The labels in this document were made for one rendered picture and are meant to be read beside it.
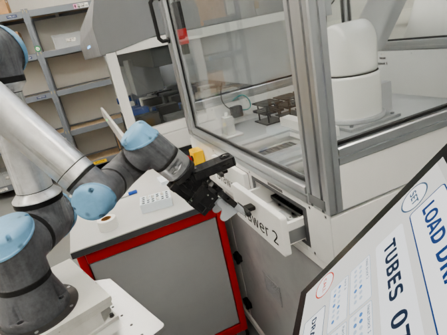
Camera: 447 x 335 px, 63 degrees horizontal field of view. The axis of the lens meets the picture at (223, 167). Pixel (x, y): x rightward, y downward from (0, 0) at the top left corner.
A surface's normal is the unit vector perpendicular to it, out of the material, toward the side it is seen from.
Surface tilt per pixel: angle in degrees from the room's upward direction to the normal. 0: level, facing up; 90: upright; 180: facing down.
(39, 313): 72
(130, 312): 0
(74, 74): 90
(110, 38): 90
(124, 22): 90
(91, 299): 2
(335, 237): 90
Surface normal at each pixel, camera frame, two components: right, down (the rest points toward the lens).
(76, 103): 0.37, 0.26
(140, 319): -0.19, -0.92
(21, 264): 0.66, 0.14
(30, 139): 0.22, 0.04
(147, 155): 0.11, 0.53
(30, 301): 0.47, -0.11
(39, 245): 0.98, -0.13
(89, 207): -0.08, 0.34
